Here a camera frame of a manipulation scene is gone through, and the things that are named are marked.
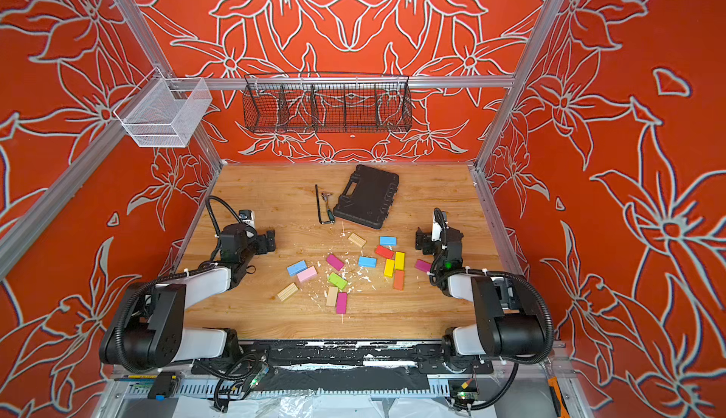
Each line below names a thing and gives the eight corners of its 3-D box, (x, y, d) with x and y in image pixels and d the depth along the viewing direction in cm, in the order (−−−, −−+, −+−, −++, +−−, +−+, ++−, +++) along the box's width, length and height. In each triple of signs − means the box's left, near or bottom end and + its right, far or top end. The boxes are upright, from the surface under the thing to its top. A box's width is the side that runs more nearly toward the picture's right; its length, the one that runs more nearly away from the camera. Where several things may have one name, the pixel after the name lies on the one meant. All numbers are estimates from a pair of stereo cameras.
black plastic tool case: (332, 218, 104) (331, 210, 100) (358, 172, 119) (357, 164, 115) (378, 234, 99) (379, 226, 95) (399, 184, 114) (400, 176, 110)
